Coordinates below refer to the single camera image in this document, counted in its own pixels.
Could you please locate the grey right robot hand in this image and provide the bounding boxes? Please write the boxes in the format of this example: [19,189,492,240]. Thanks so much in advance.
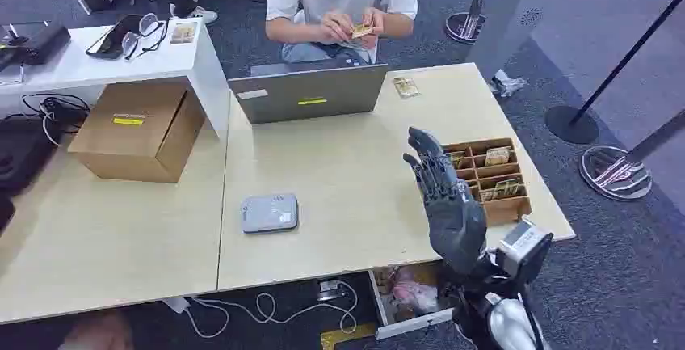
[402,126,489,277]

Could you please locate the person's left hand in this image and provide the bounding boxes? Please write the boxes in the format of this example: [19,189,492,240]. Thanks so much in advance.
[356,7,388,50]

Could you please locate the person's right hand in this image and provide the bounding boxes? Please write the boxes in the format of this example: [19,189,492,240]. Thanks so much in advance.
[317,11,358,45]

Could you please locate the wooden compartment card box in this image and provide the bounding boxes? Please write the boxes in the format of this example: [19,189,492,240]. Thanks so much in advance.
[443,137,533,228]

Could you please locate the row of gold cards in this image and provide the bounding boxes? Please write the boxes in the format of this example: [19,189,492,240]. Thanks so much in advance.
[477,177,526,202]

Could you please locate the gold printed card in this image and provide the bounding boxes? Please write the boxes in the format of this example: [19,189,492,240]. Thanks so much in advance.
[393,75,422,99]

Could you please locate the grey laptop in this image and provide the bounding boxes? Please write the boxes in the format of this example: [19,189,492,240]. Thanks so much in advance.
[228,63,389,126]

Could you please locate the pink plastic bag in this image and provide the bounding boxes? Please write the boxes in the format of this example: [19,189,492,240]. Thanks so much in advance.
[390,267,441,317]

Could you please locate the chrome stanchion with dark base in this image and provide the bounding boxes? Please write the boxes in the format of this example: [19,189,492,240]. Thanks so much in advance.
[444,0,500,45]

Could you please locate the white open storage box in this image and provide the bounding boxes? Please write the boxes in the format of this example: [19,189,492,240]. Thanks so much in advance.
[368,261,457,342]

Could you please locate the grey standing panel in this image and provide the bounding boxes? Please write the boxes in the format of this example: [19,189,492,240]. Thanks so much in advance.
[464,0,557,82]

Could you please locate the white shoe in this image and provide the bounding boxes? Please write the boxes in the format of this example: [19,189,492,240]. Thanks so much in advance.
[169,3,220,26]

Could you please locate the black stanchion with round base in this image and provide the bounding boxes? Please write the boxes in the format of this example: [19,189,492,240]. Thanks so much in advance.
[544,0,685,145]

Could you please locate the yellow floor tape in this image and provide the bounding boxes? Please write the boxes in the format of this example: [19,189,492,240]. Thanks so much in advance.
[319,322,379,350]

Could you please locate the gold card with pale border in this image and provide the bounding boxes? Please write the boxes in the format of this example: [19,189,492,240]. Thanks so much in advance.
[169,22,198,45]

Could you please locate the chrome stanchion with mirror base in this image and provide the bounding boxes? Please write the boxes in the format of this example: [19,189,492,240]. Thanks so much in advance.
[578,109,685,202]

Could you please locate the grey flat card reader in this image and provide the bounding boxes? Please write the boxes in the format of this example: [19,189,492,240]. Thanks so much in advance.
[240,192,300,235]

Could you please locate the black-framed glasses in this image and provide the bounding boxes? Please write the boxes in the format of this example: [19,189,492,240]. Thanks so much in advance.
[121,12,170,63]

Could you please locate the black smartphone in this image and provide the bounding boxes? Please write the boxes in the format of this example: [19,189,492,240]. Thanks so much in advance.
[85,13,144,61]

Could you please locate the brown cardboard box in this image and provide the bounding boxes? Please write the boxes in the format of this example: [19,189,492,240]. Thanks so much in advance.
[67,82,208,185]

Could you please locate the white desk riser shelf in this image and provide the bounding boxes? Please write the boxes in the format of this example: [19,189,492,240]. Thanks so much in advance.
[0,17,232,141]

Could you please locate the white power adapter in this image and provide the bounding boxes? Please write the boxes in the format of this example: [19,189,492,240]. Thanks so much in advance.
[161,296,192,315]

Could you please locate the black box device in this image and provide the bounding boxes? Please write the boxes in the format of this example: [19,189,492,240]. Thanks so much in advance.
[0,21,73,67]

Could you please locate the black bag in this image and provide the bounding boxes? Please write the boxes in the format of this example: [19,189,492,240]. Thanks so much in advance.
[0,114,61,197]

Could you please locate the brown rounded object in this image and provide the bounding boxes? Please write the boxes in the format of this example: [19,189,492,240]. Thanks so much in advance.
[57,312,136,350]

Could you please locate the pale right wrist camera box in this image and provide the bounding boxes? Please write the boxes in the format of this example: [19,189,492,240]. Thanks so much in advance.
[494,220,555,285]

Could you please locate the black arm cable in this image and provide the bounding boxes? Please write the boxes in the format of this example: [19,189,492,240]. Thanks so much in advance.
[515,282,546,350]

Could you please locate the white floor cable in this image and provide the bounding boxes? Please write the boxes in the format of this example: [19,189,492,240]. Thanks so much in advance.
[183,280,359,340]

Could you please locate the black tangled cables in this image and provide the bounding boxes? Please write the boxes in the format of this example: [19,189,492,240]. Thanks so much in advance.
[20,93,93,149]

